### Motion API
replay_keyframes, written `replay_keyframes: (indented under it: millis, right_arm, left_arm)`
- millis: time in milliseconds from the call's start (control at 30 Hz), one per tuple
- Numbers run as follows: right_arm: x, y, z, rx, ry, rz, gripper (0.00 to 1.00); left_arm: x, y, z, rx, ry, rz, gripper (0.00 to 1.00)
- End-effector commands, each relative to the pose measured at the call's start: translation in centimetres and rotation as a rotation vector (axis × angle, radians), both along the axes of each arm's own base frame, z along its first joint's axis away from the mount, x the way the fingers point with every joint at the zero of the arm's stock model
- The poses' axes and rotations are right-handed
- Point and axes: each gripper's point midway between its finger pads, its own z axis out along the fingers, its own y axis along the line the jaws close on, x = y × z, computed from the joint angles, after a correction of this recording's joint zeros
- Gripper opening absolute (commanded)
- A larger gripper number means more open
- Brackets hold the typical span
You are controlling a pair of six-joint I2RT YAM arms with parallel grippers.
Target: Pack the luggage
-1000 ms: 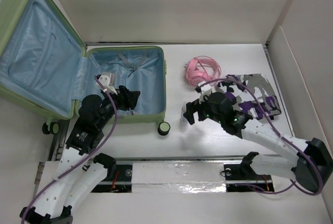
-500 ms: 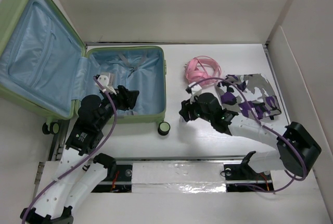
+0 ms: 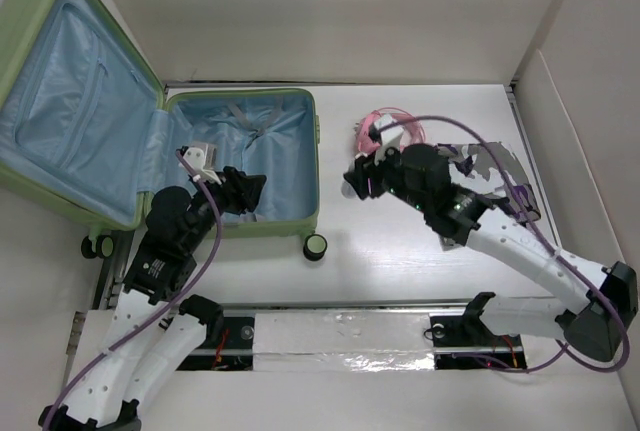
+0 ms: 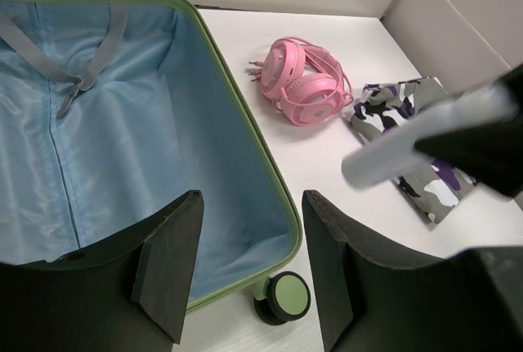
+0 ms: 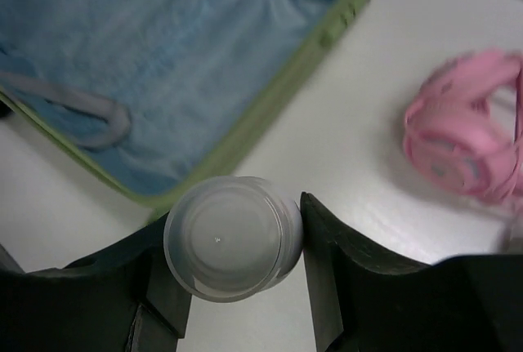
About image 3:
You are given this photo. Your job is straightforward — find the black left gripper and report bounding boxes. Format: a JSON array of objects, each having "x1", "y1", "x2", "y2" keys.
[{"x1": 183, "y1": 165, "x2": 264, "y2": 252}]

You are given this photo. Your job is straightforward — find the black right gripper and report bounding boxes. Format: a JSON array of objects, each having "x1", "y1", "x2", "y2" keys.
[{"x1": 342, "y1": 140, "x2": 429, "y2": 214}]

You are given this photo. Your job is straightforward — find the pink headphones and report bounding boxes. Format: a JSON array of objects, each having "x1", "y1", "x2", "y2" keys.
[{"x1": 354, "y1": 107, "x2": 427, "y2": 157}]

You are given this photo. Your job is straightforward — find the purple grey camouflage garment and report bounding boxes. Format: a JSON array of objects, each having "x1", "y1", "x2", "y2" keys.
[{"x1": 436, "y1": 142, "x2": 542, "y2": 224}]

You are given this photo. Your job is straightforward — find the green suitcase with blue lining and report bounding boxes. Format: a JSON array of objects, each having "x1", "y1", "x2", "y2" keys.
[{"x1": 1, "y1": 0, "x2": 320, "y2": 259}]

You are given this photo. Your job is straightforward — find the small white bottle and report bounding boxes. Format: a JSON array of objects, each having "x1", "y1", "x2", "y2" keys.
[{"x1": 341, "y1": 182, "x2": 359, "y2": 199}]

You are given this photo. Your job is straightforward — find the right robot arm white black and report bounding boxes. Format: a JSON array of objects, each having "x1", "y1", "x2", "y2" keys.
[{"x1": 344, "y1": 144, "x2": 638, "y2": 363}]

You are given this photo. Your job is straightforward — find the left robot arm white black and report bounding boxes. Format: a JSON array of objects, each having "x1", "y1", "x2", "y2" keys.
[{"x1": 39, "y1": 167, "x2": 266, "y2": 430}]

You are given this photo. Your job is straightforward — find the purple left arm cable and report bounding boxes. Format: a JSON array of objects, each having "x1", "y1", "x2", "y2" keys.
[{"x1": 38, "y1": 149, "x2": 225, "y2": 427}]

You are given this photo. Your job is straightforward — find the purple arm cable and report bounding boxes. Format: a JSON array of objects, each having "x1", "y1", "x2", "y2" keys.
[
  {"x1": 379, "y1": 115, "x2": 632, "y2": 375},
  {"x1": 38, "y1": 149, "x2": 225, "y2": 427}
]

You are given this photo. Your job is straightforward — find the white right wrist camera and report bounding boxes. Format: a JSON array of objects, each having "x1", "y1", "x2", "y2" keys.
[{"x1": 368, "y1": 115, "x2": 404, "y2": 163}]

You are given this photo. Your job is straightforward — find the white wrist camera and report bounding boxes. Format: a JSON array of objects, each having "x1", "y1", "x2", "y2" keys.
[
  {"x1": 180, "y1": 142, "x2": 222, "y2": 184},
  {"x1": 368, "y1": 115, "x2": 404, "y2": 163}
]

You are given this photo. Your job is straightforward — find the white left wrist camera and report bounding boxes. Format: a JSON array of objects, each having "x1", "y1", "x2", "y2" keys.
[{"x1": 180, "y1": 142, "x2": 222, "y2": 184}]

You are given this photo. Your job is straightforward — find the metal base rail with foil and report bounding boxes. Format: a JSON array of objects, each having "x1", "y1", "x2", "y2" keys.
[{"x1": 178, "y1": 307, "x2": 528, "y2": 372}]

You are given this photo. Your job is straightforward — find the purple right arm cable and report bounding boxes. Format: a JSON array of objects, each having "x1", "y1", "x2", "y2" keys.
[{"x1": 379, "y1": 115, "x2": 632, "y2": 375}]

